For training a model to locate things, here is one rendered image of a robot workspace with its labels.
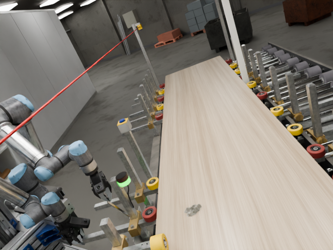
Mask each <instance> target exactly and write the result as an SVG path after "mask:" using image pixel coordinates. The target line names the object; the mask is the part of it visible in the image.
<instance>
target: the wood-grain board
mask: <svg viewBox="0 0 333 250"><path fill-rule="evenodd" d="M194 204H196V205H197V204H200V205H201V206H202V208H200V211H198V212H197V213H196V215H193V216H189V217H187V213H184V211H185V209H186V208H187V207H192V205H194ZM162 233H164V234H165V236H166V238H167V242H168V250H333V180H332V178H331V177H330V176H329V175H328V174H327V173H326V172H325V171H324V170H323V168H322V167H321V166H320V165H319V164H318V163H317V162H316V161H315V160H314V159H313V157H312V156H311V155H310V154H309V153H308V152H307V151H306V150H305V149H304V148H303V147H302V145H301V144H300V143H299V142H298V141H297V140H296V139H295V138H294V137H293V136H292V134H291V133H290V132H289V131H288V130H287V129H286V128H285V127H284V126H283V125H282V123H281V122H280V121H279V120H278V119H277V118H276V117H275V116H274V115H273V114H272V112H271V111H270V110H269V109H268V108H267V107H266V106H265V105H264V104H263V102H262V101H261V100H260V99H259V98H258V97H257V96H256V95H255V94H254V93H253V91H252V90H251V89H250V88H249V87H248V86H247V85H246V84H245V83H244V82H243V81H242V79H241V78H240V77H239V76H238V75H237V74H236V73H235V72H234V71H233V70H232V68H231V67H230V66H229V65H228V64H227V63H226V62H225V61H224V60H223V59H222V57H221V56H218V57H215V58H212V59H210V60H207V61H204V62H201V63H199V64H196V65H193V66H191V67H188V68H185V69H183V70H180V71H177V72H175V73H172V74H169V75H167V76H166V80H165V95H164V111H163V127H162V142H161V158H160V173H159V189H158V205H157V220H156V235H158V234H162Z"/></svg>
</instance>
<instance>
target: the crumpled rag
mask: <svg viewBox="0 0 333 250"><path fill-rule="evenodd" d="M200 208H202V206H201V205H200V204H197V205H196V204H194V205H192V207H187V208H186V209H185V211H184V213H187V217H189V216H193V215H196V213H197V212H198V211H200Z"/></svg>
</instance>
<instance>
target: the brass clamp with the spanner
mask: <svg viewBox="0 0 333 250"><path fill-rule="evenodd" d="M137 213H138V215H137V218H135V219H130V222H129V227H128V232H129V233H130V235H131V237H135V236H138V235H141V228H140V226H139V225H138V223H139V220H141V219H143V218H142V213H141V211H139V210H137ZM131 225H134V228H133V229H131V227H130V226H131Z"/></svg>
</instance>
